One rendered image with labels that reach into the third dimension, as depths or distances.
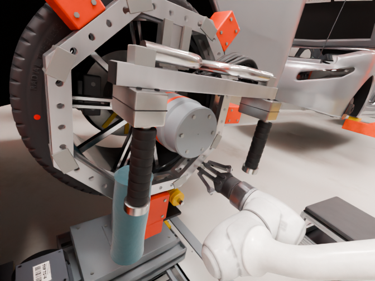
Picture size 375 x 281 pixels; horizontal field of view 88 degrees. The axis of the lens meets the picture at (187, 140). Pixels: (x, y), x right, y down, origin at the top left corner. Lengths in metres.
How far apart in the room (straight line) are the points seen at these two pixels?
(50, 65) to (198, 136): 0.32
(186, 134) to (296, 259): 0.31
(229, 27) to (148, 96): 0.46
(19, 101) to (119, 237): 0.38
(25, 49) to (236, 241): 0.58
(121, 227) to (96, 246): 0.49
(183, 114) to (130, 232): 0.31
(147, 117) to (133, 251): 0.40
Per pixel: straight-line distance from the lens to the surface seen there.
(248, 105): 0.54
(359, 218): 1.60
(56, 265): 0.72
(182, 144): 0.43
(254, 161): 0.55
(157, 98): 0.27
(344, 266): 0.45
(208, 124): 0.47
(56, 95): 0.46
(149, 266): 1.04
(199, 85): 0.35
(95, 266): 0.95
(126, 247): 0.57
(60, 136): 0.49
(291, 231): 0.59
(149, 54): 0.30
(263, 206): 0.58
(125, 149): 0.67
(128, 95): 0.28
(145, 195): 0.34
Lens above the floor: 0.99
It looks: 20 degrees down
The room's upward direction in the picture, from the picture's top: 11 degrees clockwise
